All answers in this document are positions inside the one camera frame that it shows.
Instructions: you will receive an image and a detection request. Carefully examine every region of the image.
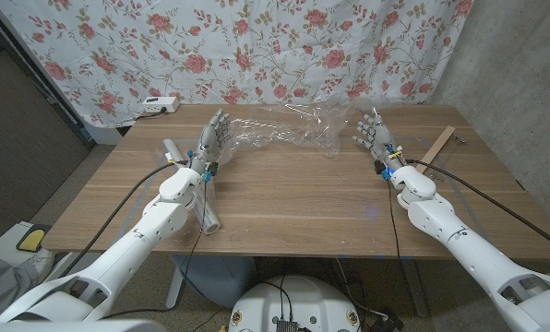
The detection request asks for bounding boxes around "thin black left wrist cable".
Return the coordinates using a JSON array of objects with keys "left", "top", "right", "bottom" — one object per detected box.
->
[{"left": 102, "top": 174, "right": 211, "bottom": 320}]

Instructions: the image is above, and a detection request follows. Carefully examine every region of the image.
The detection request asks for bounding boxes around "grey table leg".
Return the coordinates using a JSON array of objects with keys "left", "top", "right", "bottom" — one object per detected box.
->
[{"left": 401, "top": 257, "right": 429, "bottom": 318}]

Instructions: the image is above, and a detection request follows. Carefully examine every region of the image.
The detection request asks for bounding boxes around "transparent cling film sheet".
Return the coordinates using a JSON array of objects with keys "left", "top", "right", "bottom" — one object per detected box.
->
[{"left": 219, "top": 101, "right": 364, "bottom": 162}]

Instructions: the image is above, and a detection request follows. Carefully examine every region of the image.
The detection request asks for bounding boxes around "grey trouser leg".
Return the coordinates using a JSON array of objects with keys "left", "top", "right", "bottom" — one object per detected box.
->
[{"left": 0, "top": 246, "right": 41, "bottom": 319}]

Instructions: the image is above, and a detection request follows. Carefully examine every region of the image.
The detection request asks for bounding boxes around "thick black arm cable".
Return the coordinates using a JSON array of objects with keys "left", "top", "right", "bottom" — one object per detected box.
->
[
  {"left": 403, "top": 159, "right": 550, "bottom": 257},
  {"left": 57, "top": 159, "right": 191, "bottom": 280}
]

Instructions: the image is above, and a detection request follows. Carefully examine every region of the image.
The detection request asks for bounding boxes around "yellow and black pad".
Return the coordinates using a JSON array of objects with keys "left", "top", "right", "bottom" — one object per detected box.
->
[{"left": 16, "top": 224, "right": 53, "bottom": 254}]

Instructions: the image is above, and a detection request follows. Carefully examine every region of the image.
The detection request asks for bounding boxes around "cling film roll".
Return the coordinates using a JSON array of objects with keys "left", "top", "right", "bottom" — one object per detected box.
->
[{"left": 161, "top": 137, "right": 221, "bottom": 235}]

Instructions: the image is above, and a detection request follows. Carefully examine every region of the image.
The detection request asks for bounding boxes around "white floor platform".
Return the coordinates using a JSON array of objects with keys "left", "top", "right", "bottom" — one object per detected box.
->
[{"left": 0, "top": 220, "right": 73, "bottom": 278}]

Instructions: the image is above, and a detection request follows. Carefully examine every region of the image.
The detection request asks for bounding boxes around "blue-grey chair seat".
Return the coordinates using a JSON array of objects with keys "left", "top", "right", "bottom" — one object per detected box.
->
[{"left": 171, "top": 255, "right": 257, "bottom": 309}]

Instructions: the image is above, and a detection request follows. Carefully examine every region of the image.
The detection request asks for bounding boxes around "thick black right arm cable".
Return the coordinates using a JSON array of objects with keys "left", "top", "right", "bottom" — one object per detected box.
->
[{"left": 403, "top": 159, "right": 550, "bottom": 257}]

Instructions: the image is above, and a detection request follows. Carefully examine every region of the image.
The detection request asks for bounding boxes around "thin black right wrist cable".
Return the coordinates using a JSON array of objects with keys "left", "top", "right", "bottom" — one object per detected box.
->
[{"left": 385, "top": 178, "right": 413, "bottom": 296}]

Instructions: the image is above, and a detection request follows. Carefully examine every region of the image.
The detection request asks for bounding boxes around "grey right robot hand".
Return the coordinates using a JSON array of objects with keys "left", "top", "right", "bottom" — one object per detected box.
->
[{"left": 352, "top": 106, "right": 404, "bottom": 172}]

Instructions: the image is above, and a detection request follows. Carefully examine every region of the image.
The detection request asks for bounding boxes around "white power strip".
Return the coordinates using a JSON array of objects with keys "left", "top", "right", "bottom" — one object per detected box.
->
[{"left": 141, "top": 96, "right": 181, "bottom": 114}]

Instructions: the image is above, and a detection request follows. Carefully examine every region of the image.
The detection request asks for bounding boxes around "white shoe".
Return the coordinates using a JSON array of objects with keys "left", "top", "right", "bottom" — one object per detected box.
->
[{"left": 25, "top": 248, "right": 54, "bottom": 283}]

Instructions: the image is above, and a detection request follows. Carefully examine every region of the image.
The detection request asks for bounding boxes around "floral print curtain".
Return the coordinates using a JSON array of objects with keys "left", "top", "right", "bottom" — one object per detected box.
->
[{"left": 0, "top": 0, "right": 474, "bottom": 129}]

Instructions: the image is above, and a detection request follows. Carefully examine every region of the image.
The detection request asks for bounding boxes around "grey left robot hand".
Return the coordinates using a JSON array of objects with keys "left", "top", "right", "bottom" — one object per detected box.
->
[{"left": 189, "top": 108, "right": 233, "bottom": 174}]

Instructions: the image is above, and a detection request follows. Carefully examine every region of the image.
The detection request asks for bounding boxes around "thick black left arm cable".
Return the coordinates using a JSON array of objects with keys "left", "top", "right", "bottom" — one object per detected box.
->
[{"left": 57, "top": 159, "right": 191, "bottom": 280}]

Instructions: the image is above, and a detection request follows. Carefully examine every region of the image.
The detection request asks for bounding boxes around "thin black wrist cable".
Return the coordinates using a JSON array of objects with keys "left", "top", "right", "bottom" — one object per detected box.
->
[
  {"left": 385, "top": 178, "right": 413, "bottom": 296},
  {"left": 102, "top": 174, "right": 211, "bottom": 320}
]

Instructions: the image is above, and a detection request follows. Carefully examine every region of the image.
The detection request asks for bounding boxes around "black power strip cable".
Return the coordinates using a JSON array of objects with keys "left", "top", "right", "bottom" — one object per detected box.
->
[{"left": 134, "top": 108, "right": 168, "bottom": 120}]

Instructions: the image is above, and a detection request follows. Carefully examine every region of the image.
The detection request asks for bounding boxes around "black power adapter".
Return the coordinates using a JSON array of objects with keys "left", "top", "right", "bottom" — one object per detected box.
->
[{"left": 369, "top": 309, "right": 405, "bottom": 332}]

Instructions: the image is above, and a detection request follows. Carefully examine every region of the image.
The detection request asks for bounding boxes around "wooden stick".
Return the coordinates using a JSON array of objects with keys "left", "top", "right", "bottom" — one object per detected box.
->
[{"left": 415, "top": 124, "right": 457, "bottom": 175}]

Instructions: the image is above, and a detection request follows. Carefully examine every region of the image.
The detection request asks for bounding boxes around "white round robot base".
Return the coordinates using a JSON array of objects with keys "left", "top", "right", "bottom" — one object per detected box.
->
[{"left": 228, "top": 275, "right": 363, "bottom": 332}]

